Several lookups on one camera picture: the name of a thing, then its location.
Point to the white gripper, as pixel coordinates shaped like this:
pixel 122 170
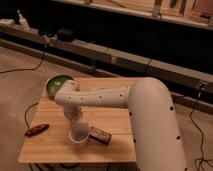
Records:
pixel 74 114

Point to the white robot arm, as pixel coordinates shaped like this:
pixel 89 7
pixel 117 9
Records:
pixel 156 135

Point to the clear plastic cup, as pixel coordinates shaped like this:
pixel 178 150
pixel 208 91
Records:
pixel 77 139

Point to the dark snack bar package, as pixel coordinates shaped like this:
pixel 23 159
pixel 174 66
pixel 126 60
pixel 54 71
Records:
pixel 99 135

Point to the wooden table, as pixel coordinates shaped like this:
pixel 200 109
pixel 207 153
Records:
pixel 55 146

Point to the green bowl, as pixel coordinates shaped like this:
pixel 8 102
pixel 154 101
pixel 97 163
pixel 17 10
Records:
pixel 55 83

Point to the black device on ledge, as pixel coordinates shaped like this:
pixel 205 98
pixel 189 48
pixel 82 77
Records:
pixel 67 35

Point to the white spray bottle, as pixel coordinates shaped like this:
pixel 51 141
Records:
pixel 23 22

